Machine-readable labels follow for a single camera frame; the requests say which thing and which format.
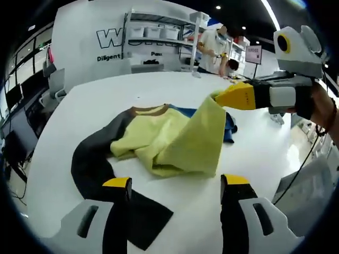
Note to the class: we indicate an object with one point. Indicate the white lettered partition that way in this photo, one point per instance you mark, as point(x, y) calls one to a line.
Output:
point(79, 58)

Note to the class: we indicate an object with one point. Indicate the small white box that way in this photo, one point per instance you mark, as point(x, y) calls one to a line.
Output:
point(197, 74)

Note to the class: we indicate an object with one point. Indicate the white office chair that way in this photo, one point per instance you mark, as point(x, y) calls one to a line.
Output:
point(57, 84)

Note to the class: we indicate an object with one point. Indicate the white storage bin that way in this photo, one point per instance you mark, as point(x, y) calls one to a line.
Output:
point(137, 31)
point(153, 32)
point(172, 34)

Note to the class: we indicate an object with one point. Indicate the white headset device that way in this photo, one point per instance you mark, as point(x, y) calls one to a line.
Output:
point(276, 119)

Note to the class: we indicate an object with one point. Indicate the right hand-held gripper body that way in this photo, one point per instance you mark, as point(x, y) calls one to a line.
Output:
point(302, 53)

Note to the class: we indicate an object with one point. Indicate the grey mesh chair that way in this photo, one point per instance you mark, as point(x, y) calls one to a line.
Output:
point(312, 190)

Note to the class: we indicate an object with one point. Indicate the pink sign board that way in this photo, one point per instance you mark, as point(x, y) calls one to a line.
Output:
point(253, 54)

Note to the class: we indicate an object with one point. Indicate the white ceiling light strip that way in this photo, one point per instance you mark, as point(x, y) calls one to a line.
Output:
point(271, 14)

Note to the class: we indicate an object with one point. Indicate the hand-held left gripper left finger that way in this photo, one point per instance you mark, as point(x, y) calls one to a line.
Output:
point(95, 217)

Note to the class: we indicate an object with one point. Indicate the yellow black blue garment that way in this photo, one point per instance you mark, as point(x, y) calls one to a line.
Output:
point(185, 148)

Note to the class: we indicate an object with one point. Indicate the person's right hand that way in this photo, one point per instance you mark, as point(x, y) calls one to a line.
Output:
point(323, 111)

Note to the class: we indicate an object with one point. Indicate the black shelf items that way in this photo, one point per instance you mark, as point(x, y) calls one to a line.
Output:
point(151, 62)

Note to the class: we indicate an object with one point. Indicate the metal shelf rack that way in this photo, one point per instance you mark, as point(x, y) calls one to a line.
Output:
point(194, 39)

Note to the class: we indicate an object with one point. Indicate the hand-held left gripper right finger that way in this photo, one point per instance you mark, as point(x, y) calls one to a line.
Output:
point(254, 217)

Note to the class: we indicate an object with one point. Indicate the black monitor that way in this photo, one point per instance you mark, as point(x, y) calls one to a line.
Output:
point(13, 96)

